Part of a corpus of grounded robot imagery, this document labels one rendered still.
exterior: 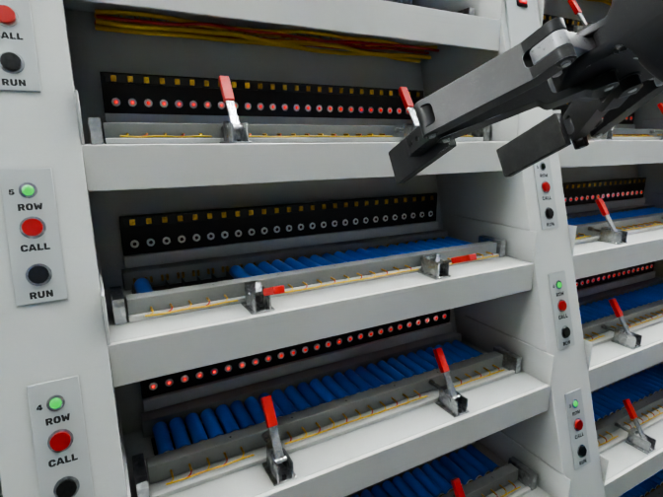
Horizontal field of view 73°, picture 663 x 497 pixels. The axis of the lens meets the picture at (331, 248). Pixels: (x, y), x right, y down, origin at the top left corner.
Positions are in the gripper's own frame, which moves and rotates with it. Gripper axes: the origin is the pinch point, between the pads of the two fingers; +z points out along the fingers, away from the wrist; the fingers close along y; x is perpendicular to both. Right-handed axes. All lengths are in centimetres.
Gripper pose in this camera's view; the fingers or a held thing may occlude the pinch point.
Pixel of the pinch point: (463, 159)
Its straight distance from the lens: 42.9
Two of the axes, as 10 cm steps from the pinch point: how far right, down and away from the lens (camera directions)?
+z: -4.2, 2.7, 8.7
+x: -2.2, -9.6, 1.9
